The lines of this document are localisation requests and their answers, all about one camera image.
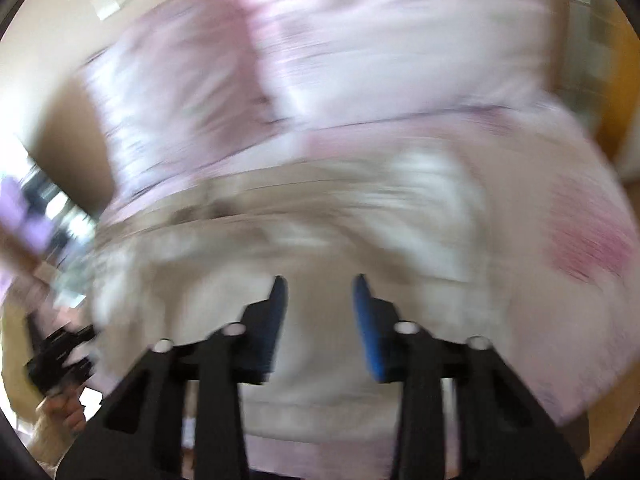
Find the person's left hand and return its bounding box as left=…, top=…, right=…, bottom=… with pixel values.
left=27, top=387, right=87, bottom=466

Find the pink floral pillow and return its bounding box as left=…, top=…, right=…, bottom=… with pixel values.
left=243, top=0, right=558, bottom=129
left=80, top=0, right=295, bottom=202

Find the flat screen television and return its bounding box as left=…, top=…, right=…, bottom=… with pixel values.
left=1, top=158, right=96, bottom=282

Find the cream puffer jacket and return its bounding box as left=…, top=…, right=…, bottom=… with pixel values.
left=88, top=150, right=513, bottom=442

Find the pink floral bed sheet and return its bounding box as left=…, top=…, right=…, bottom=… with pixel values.
left=101, top=103, right=639, bottom=479

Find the pink floral pillow right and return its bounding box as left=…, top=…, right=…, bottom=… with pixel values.
left=243, top=0, right=558, bottom=129

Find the pink floral pillow left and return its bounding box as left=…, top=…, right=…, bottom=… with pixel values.
left=80, top=0, right=295, bottom=202

